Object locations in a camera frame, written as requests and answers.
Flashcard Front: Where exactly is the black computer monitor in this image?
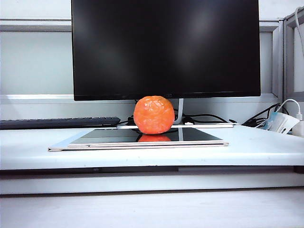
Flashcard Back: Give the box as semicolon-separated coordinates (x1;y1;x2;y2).
70;0;261;101

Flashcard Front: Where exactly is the orange fruit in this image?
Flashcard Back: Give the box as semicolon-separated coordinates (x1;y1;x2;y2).
133;95;175;135

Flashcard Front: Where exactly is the white and blue packet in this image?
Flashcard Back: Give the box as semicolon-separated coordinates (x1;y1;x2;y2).
263;111;300;134

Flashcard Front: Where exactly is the white power adapter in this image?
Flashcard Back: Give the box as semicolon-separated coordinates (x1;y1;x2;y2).
291;114;304;137

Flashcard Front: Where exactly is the flat rectangular mirror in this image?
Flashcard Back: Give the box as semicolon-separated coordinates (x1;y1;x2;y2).
47;127;229;152

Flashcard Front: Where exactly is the white hanging cable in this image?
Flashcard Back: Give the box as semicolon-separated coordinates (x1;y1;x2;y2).
294;6;304;47

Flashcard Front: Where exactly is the white charging cable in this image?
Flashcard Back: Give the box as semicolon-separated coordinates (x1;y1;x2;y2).
276;98;301;118

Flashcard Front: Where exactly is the dark keyboard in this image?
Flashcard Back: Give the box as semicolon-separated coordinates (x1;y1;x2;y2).
0;116;121;130

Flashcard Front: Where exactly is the white partition frame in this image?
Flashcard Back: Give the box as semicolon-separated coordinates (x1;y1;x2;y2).
258;13;304;103

